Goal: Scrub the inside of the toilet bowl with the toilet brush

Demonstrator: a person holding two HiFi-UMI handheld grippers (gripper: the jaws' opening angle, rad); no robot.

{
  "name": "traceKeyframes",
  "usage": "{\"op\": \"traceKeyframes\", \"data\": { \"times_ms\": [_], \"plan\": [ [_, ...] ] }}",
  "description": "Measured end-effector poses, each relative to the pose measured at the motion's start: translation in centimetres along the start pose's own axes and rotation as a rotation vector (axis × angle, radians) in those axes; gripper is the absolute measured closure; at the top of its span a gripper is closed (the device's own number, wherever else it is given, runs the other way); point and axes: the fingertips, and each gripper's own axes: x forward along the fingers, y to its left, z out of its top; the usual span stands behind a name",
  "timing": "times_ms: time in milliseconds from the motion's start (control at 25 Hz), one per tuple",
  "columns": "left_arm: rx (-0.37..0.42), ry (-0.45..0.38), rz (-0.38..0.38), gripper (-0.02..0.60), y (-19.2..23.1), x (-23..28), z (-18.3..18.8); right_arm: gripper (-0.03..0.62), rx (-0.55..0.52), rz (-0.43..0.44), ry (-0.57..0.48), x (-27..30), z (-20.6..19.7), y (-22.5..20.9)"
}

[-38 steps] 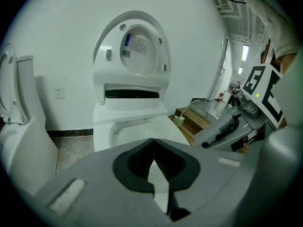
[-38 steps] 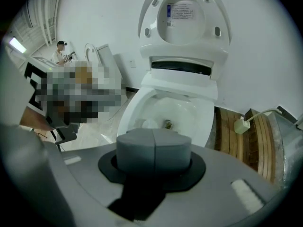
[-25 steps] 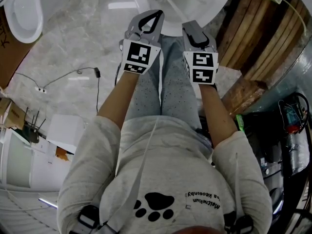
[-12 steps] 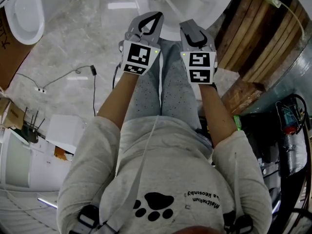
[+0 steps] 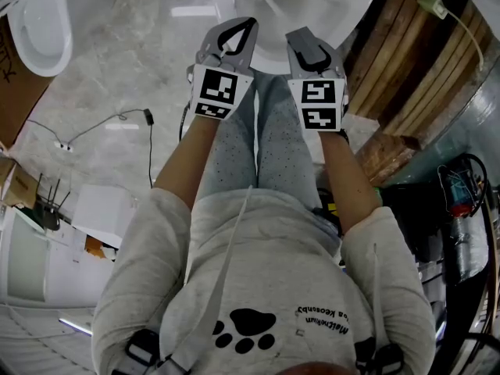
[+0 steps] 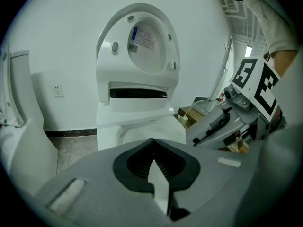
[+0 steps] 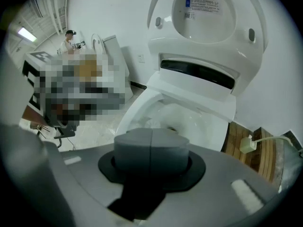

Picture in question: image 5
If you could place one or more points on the person's grey paw-print sweatshirt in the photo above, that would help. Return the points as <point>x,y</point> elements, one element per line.
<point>273,256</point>

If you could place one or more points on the small brown cardboard box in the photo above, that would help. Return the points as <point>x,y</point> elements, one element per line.
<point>17,188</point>

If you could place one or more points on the white cabinet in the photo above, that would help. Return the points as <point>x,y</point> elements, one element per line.
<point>27,260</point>

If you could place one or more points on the black bag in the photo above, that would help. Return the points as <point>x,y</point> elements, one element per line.
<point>414,217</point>

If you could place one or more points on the white spare toilet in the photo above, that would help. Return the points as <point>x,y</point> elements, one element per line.
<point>43,33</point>

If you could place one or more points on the person's left forearm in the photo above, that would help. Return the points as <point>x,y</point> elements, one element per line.
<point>187,162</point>

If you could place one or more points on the white toilet bowl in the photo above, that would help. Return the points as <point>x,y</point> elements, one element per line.
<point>332,10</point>

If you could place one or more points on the silver flexible duct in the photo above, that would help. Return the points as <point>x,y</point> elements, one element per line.
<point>466,248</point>

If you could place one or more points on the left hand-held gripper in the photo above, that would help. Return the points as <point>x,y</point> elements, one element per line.
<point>214,90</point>

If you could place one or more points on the white power strip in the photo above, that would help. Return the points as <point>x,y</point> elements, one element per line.
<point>63,146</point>

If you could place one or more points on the large brown cardboard box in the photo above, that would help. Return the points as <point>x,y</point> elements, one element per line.
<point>19,88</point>

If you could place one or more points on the black wristband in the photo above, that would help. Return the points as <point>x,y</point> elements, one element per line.
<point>344,135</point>

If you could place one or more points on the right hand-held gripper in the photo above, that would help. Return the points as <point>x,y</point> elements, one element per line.
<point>318,104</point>

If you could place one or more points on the black router with antennas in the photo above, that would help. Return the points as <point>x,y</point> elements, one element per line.
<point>48,213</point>

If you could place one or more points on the person's right forearm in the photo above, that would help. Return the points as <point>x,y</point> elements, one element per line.
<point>347,182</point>

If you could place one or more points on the wooden plank pallet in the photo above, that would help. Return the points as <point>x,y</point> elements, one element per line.
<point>414,76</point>

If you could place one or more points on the person's grey dotted trousers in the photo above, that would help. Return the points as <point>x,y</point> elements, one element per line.
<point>273,143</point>

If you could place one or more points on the white square box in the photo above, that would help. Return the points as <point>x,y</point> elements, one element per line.
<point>103,213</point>

